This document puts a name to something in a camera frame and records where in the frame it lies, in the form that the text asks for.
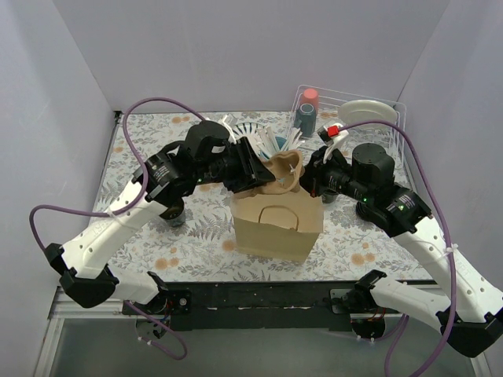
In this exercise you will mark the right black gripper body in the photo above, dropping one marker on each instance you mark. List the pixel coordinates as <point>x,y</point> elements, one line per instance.
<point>313,173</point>

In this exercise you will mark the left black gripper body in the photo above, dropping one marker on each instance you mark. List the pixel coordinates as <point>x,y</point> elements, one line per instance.
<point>244,164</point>

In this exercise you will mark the brown cardboard cup carrier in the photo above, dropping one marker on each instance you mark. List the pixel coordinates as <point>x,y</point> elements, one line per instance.
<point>287,168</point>

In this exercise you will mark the dark paper coffee cup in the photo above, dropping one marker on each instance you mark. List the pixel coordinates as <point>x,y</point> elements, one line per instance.
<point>329,197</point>

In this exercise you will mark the brown paper bag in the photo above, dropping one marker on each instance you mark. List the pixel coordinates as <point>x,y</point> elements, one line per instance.
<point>283,226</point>

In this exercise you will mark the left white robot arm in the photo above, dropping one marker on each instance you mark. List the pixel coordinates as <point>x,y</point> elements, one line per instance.
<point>82,262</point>

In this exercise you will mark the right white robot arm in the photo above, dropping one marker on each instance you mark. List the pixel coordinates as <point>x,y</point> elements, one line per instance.
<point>398,211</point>

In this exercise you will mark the blue striped plate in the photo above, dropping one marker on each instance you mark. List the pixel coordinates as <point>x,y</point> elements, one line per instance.
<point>247,129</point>

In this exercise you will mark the blue straw holder cup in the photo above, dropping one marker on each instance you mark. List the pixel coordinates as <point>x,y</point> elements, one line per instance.
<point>278,143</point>

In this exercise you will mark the stack of black lids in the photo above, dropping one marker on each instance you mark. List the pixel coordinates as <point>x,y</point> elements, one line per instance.
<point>364,212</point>

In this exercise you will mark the cream white plate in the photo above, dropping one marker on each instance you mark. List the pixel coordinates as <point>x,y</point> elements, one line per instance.
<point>364,110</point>

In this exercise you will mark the dark teal cup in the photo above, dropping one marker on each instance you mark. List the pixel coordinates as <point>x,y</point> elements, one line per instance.
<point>305,119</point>

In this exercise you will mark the pink cup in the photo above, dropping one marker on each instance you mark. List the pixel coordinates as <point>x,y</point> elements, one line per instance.
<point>310,96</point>

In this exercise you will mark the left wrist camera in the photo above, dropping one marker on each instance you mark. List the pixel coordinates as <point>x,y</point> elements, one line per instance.
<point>229,121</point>

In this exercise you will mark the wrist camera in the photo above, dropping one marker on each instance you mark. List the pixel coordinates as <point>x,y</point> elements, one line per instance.
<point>333,137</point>
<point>229,121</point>

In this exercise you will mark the white wire dish rack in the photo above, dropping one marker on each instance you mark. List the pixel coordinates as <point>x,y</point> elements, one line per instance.
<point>380,132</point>

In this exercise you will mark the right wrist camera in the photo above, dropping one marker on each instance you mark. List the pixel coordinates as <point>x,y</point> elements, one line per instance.
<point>333,137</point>

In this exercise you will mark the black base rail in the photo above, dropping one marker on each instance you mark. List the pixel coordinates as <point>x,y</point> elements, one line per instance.
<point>252,305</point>

